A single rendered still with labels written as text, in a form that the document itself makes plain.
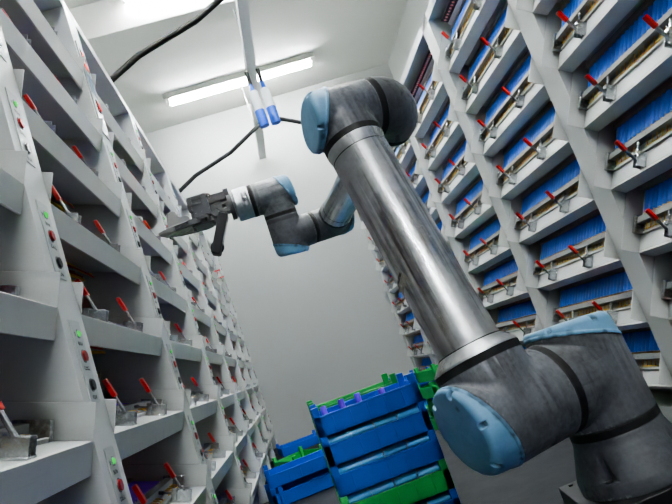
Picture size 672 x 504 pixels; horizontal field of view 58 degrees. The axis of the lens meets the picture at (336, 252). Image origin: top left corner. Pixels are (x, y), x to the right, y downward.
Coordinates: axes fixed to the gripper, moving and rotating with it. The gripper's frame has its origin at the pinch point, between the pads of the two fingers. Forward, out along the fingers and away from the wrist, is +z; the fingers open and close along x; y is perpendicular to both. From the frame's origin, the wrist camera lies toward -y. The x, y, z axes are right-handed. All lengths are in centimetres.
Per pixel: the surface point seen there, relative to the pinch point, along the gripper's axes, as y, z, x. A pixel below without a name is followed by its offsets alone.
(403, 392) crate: -60, -48, -8
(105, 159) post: 23.4, 8.1, 4.8
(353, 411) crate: -60, -33, -8
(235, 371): -33, 10, -205
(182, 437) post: -51, 9, 5
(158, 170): 70, 10, -132
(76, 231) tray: -9, 8, 53
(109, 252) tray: -8.9, 7.7, 32.4
